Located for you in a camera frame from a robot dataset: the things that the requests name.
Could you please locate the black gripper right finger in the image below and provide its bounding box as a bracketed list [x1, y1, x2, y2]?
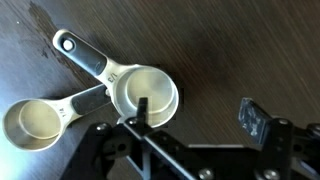
[238, 97, 320, 180]

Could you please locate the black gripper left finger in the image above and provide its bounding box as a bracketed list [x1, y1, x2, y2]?
[59, 97, 158, 180]

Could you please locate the third-cup steel measuring cup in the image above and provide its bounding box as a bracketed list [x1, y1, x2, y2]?
[52, 28, 180, 129]

